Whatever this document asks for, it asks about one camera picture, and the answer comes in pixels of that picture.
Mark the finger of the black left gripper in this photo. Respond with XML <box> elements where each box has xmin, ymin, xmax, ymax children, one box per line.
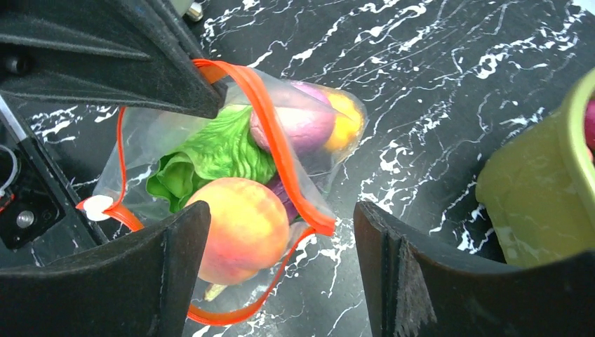
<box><xmin>1</xmin><ymin>0</ymin><xmax>225</xmax><ymax>118</ymax></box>

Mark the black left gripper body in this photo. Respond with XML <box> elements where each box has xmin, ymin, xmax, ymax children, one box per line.
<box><xmin>1</xmin><ymin>99</ymin><xmax>109</xmax><ymax>269</ymax></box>

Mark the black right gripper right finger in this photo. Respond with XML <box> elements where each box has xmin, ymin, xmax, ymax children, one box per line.
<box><xmin>354</xmin><ymin>201</ymin><xmax>594</xmax><ymax>337</ymax></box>

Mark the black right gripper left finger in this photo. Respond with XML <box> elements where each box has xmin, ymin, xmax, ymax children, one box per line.
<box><xmin>1</xmin><ymin>201</ymin><xmax>210</xmax><ymax>336</ymax></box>

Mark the orange pumpkin toy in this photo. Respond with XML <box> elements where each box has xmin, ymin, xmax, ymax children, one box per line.
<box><xmin>187</xmin><ymin>178</ymin><xmax>290</xmax><ymax>286</ymax></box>

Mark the green lettuce toy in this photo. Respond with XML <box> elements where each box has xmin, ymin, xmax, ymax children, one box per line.
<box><xmin>146</xmin><ymin>105</ymin><xmax>276</xmax><ymax>213</ymax></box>

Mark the clear zip top bag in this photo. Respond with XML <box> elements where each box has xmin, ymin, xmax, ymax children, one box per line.
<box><xmin>78</xmin><ymin>59</ymin><xmax>368</xmax><ymax>301</ymax></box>

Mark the purple eggplant toy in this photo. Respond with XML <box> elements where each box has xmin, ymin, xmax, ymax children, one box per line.
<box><xmin>266</xmin><ymin>174</ymin><xmax>299</xmax><ymax>223</ymax></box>

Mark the pink sweet potato toy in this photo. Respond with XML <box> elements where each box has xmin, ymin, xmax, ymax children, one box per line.
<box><xmin>272</xmin><ymin>81</ymin><xmax>337</xmax><ymax>154</ymax></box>

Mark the yellow bell pepper toy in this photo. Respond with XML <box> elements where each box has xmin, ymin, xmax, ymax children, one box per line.
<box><xmin>325</xmin><ymin>90</ymin><xmax>365</xmax><ymax>152</ymax></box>

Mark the olive green plastic bin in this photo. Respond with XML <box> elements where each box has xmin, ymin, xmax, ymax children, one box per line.
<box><xmin>475</xmin><ymin>70</ymin><xmax>594</xmax><ymax>267</ymax></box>

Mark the dark red beet toy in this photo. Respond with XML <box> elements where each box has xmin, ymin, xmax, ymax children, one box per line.
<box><xmin>584</xmin><ymin>100</ymin><xmax>595</xmax><ymax>150</ymax></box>

